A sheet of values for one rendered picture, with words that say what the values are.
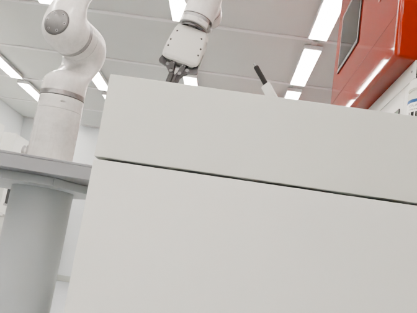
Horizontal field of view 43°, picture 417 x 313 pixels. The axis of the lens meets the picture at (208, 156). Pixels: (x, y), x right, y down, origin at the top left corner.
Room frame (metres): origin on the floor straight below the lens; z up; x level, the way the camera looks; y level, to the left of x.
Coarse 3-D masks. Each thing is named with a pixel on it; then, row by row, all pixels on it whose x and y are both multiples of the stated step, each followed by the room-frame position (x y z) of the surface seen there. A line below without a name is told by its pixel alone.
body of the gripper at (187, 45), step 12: (180, 24) 1.30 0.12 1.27; (192, 24) 1.28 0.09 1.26; (180, 36) 1.29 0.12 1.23; (192, 36) 1.29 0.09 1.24; (204, 36) 1.29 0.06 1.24; (168, 48) 1.30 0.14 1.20; (180, 48) 1.29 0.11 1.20; (192, 48) 1.29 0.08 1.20; (204, 48) 1.30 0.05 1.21; (168, 60) 1.34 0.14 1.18; (180, 60) 1.30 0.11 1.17; (192, 60) 1.29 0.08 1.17
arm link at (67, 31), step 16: (64, 0) 1.32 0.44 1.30; (80, 0) 1.32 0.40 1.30; (48, 16) 1.31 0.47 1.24; (64, 16) 1.30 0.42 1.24; (80, 16) 1.31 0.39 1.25; (48, 32) 1.31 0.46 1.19; (64, 32) 1.30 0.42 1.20; (80, 32) 1.32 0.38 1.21; (64, 48) 1.34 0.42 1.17; (80, 48) 1.36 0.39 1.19
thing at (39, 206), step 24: (24, 192) 1.34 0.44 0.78; (48, 192) 1.35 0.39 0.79; (72, 192) 1.36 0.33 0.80; (24, 216) 1.34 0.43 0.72; (48, 216) 1.36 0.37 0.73; (0, 240) 1.37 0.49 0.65; (24, 240) 1.34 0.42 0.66; (48, 240) 1.36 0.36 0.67; (0, 264) 1.35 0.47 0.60; (24, 264) 1.34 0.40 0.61; (48, 264) 1.38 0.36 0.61; (0, 288) 1.35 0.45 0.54; (24, 288) 1.35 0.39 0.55; (48, 288) 1.39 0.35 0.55; (0, 312) 1.34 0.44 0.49; (24, 312) 1.35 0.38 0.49; (48, 312) 1.42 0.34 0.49
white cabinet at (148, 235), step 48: (96, 192) 0.87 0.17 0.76; (144, 192) 0.87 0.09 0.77; (192, 192) 0.86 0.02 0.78; (240, 192) 0.86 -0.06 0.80; (288, 192) 0.85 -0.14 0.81; (96, 240) 0.87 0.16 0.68; (144, 240) 0.86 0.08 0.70; (192, 240) 0.86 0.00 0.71; (240, 240) 0.86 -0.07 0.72; (288, 240) 0.85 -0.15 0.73; (336, 240) 0.85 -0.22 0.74; (384, 240) 0.85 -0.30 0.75; (96, 288) 0.87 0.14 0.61; (144, 288) 0.86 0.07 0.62; (192, 288) 0.86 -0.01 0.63; (240, 288) 0.86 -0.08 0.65; (288, 288) 0.85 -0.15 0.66; (336, 288) 0.85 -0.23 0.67; (384, 288) 0.85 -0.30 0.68
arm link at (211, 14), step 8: (192, 0) 1.28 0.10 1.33; (200, 0) 1.27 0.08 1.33; (208, 0) 1.28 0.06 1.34; (216, 0) 1.29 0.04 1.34; (192, 8) 1.28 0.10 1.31; (200, 8) 1.27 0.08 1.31; (208, 8) 1.28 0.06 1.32; (216, 8) 1.30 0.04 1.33; (208, 16) 1.28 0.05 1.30; (216, 16) 1.34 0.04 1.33
